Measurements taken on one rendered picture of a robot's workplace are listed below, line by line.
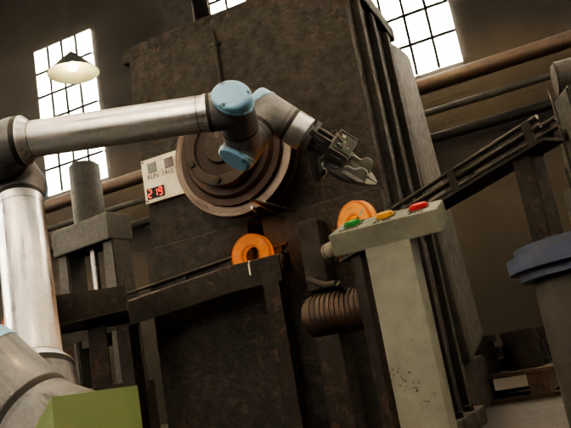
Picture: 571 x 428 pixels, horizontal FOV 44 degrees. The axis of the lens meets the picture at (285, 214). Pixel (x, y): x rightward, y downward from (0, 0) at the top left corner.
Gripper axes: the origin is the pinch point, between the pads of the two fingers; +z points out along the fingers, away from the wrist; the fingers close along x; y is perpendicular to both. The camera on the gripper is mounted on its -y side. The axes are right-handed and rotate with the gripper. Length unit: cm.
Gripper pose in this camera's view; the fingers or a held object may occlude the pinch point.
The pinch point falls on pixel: (370, 183)
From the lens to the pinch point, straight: 181.6
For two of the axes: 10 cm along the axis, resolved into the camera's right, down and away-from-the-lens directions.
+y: 3.0, -4.7, -8.3
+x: 4.5, -7.0, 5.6
